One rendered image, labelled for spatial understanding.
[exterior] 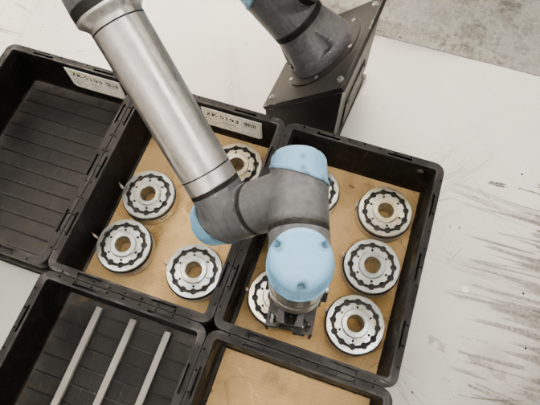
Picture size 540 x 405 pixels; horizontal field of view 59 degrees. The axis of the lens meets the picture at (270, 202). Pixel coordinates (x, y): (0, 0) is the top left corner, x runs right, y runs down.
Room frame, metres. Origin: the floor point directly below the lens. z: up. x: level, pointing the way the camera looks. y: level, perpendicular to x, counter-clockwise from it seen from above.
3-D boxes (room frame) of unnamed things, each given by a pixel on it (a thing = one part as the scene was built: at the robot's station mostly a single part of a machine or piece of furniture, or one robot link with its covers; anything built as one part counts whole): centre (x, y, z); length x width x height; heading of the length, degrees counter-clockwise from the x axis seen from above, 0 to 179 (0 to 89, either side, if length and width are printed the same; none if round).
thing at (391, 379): (0.24, -0.11, 0.92); 0.40 x 0.30 x 0.02; 159
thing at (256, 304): (0.16, -0.01, 0.86); 0.10 x 0.10 x 0.01
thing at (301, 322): (0.13, -0.03, 0.99); 0.09 x 0.08 x 0.12; 165
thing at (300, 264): (0.14, -0.03, 1.15); 0.09 x 0.08 x 0.11; 176
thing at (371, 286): (0.21, -0.18, 0.86); 0.10 x 0.10 x 0.01
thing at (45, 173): (0.46, 0.45, 0.87); 0.40 x 0.30 x 0.11; 159
